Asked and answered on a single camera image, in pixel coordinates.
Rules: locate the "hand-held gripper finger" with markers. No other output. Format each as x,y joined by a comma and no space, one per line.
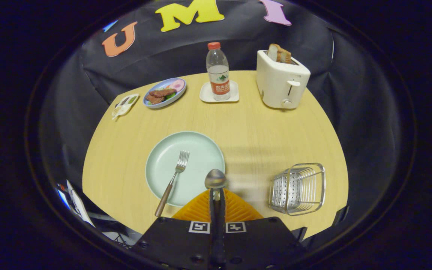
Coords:
222,240
213,240

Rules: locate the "pale green plate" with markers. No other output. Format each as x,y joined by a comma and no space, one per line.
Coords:
201,153

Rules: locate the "white sheet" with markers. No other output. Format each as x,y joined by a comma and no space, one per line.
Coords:
78,205

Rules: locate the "white square coaster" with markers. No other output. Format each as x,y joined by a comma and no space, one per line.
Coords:
206,95

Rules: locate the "blue plate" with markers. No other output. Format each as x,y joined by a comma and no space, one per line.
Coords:
156,105

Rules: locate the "brown meat pieces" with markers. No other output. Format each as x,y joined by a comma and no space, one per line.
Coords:
159,94

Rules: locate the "pink ham slice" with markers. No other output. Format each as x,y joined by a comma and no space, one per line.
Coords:
177,85

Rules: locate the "white sauce dish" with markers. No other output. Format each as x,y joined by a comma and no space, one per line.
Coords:
125,105

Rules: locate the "white toaster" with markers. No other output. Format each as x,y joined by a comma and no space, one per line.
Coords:
276,84

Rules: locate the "clear plastic water bottle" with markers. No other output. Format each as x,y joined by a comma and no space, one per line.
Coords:
218,73

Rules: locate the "toast slice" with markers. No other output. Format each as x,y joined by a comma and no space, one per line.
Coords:
285,57
273,52

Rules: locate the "black backdrop cloth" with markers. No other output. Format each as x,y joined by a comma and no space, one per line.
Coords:
238,41

